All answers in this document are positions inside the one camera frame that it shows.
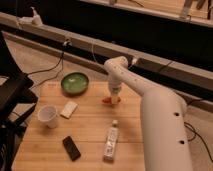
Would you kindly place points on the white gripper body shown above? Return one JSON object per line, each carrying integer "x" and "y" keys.
{"x": 114, "y": 91}

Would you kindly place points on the red orange pepper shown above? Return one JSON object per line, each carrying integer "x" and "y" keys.
{"x": 109, "y": 100}

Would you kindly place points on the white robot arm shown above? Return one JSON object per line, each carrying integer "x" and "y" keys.
{"x": 164, "y": 137}

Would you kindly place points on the green ceramic bowl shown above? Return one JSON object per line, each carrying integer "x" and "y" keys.
{"x": 74, "y": 83}

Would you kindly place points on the white rectangular block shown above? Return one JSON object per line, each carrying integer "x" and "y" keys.
{"x": 68, "y": 109}

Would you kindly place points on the clear plastic bottle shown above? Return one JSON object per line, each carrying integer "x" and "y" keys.
{"x": 111, "y": 140}

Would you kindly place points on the white paper cup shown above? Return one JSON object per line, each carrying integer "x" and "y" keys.
{"x": 48, "y": 115}

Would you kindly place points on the black smartphone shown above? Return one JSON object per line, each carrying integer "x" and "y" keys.
{"x": 71, "y": 148}

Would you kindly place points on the black office chair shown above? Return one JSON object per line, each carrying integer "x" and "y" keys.
{"x": 16, "y": 89}

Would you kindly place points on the white wall plug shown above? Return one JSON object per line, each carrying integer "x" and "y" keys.
{"x": 134, "y": 61}

